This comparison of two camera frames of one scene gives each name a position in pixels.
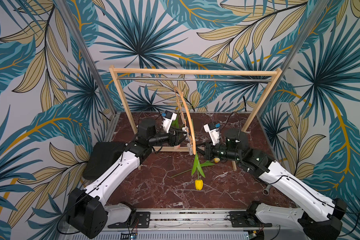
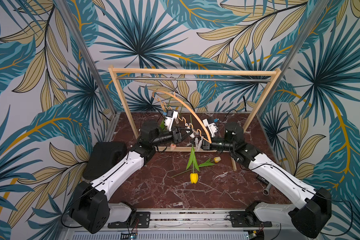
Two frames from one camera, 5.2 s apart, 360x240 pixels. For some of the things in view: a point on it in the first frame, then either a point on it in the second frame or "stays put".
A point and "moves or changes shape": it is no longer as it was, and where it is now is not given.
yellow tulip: [199, 183] moves or changes shape
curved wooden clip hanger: [190, 116] to [179, 98]
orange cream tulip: [207, 163] stays put
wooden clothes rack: [276, 72] stays put
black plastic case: [104, 155] stays put
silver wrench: [266, 191] stays put
